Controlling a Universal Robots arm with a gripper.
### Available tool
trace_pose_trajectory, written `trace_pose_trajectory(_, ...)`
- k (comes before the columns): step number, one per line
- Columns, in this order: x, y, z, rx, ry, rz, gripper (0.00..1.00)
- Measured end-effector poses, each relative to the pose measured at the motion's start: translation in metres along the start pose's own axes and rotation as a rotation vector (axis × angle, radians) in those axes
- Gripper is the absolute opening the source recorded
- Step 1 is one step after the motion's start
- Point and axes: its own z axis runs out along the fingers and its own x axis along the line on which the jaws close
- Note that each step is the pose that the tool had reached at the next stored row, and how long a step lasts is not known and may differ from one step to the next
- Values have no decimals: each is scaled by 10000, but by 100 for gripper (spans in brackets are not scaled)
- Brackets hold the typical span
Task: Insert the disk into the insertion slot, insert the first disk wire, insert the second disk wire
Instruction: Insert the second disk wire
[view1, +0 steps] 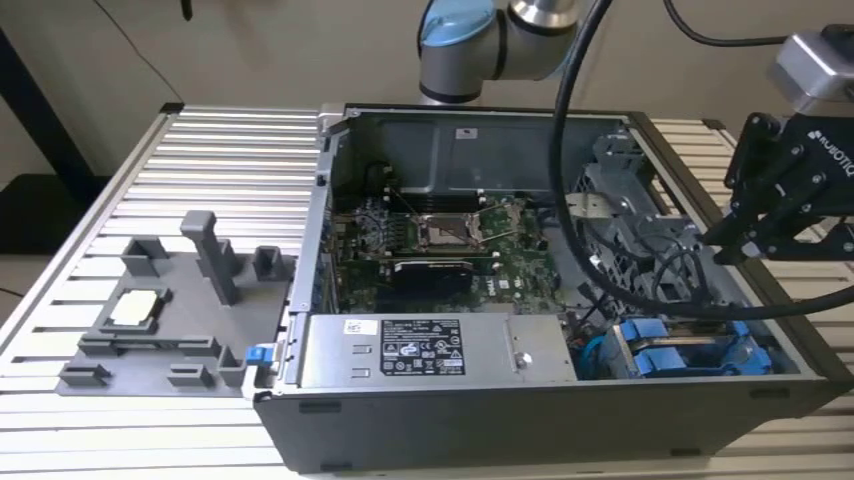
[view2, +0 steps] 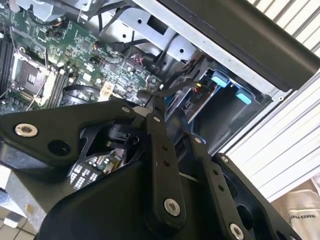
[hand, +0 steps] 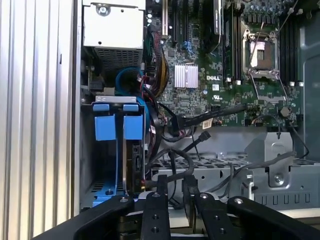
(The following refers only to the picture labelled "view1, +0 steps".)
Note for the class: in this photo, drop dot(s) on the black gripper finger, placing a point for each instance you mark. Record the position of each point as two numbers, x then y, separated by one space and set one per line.
795 232
751 165

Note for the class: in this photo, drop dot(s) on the hard disk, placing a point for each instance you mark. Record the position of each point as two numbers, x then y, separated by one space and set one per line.
641 332

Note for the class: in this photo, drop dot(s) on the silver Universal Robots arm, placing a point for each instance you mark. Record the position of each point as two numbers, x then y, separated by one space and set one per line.
461 65

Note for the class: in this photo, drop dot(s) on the grey metal disk bay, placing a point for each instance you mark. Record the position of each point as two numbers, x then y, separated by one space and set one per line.
614 240

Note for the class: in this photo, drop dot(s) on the green motherboard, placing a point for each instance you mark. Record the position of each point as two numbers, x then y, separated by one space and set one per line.
521 280

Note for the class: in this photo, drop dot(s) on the CPU socket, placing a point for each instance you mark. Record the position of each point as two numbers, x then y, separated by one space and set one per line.
444 232

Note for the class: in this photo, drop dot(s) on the thin metal locking lever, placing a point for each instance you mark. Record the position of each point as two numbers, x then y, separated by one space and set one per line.
402 201

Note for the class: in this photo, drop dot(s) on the black graphics card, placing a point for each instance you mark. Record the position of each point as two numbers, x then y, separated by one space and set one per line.
428 280

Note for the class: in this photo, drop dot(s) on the black open PC case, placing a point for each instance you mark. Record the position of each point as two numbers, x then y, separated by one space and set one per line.
534 430

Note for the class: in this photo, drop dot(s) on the black power supply label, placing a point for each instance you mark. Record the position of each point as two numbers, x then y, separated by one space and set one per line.
422 347

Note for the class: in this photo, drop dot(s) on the white barcode sticker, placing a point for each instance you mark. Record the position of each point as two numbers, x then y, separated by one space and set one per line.
361 327

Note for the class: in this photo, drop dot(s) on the silver power supply unit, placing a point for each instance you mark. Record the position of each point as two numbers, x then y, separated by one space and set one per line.
328 350

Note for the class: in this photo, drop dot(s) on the blue case latch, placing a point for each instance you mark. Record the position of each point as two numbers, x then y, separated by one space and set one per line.
257 356

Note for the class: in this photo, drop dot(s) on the grey plastic parts rack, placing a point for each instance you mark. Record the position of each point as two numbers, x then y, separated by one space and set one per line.
187 345

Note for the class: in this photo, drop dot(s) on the silver CPU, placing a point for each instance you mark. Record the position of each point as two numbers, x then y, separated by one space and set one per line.
137 306

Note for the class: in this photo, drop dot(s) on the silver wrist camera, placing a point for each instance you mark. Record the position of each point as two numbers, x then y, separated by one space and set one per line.
811 75

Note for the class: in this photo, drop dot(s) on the silver metal bracket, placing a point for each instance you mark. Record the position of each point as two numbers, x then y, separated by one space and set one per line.
588 205

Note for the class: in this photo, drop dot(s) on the blue plastic bay bracket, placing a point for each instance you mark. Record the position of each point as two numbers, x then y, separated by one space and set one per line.
661 364

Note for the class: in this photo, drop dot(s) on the black table frame post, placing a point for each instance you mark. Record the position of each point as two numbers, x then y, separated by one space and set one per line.
41 125

